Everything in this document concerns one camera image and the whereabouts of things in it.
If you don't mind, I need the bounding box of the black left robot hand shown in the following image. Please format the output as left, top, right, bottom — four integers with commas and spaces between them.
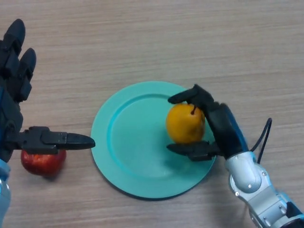
0, 19, 96, 163

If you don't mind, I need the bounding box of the green round plate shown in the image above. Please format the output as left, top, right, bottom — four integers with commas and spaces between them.
90, 81, 218, 200

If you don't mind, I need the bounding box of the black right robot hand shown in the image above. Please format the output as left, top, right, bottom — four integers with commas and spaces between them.
166, 84, 250, 162

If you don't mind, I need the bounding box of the red apple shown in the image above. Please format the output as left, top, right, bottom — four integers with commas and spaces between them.
20, 149, 67, 178

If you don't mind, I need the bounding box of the yellow pear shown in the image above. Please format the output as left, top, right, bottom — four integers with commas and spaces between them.
165, 104, 206, 145

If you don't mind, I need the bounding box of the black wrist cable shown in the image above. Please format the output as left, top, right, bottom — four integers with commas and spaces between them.
250, 118, 273, 164

